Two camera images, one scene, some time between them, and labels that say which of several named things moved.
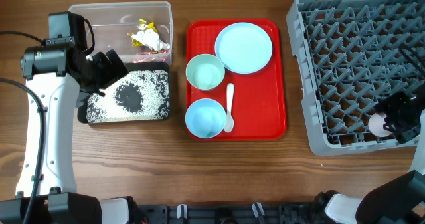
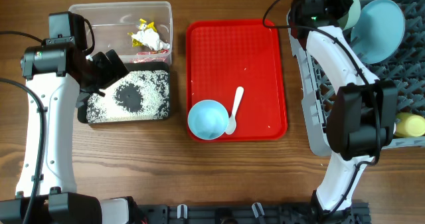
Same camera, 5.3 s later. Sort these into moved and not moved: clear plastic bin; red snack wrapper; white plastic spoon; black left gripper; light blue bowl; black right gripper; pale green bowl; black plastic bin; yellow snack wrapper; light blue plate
Moved: black right gripper; white plastic spoon; pale green bowl; light blue plate
Not moved: clear plastic bin; yellow snack wrapper; black plastic bin; black left gripper; red snack wrapper; light blue bowl
